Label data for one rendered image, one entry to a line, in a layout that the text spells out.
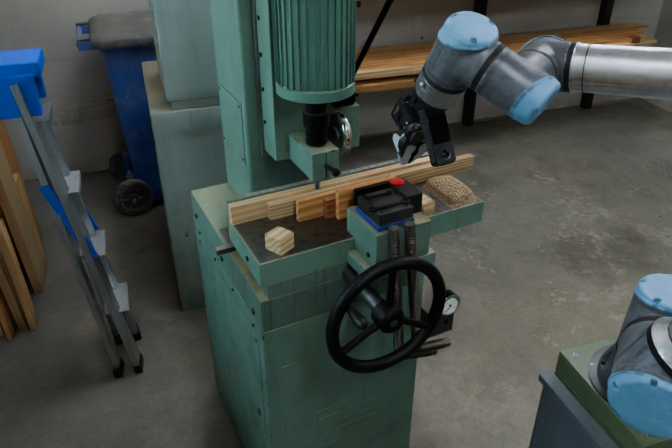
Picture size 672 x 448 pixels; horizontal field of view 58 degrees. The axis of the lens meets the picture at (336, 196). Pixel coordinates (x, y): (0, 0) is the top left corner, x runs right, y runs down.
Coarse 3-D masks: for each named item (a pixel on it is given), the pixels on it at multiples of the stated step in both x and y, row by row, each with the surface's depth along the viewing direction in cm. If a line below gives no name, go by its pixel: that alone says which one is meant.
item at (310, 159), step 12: (300, 132) 147; (300, 144) 141; (300, 156) 142; (312, 156) 136; (324, 156) 138; (336, 156) 139; (300, 168) 144; (312, 168) 138; (324, 168) 139; (312, 180) 139
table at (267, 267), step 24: (288, 216) 145; (432, 216) 146; (456, 216) 149; (480, 216) 154; (240, 240) 138; (264, 240) 136; (312, 240) 136; (336, 240) 136; (264, 264) 129; (288, 264) 132; (312, 264) 135; (336, 264) 138; (360, 264) 133
